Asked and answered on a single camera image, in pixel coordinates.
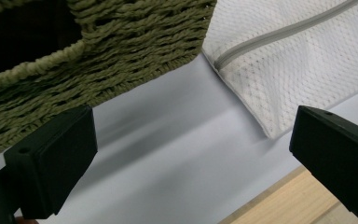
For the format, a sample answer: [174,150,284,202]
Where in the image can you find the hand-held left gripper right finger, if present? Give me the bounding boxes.
[288,105,358,221]

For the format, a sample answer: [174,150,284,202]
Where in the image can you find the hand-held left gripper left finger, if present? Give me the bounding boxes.
[3,105,99,220]

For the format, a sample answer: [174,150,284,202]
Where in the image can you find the green woven basket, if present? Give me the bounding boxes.
[0,0,217,161]

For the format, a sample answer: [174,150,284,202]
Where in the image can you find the white mesh laundry bag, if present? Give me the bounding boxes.
[201,0,358,140]

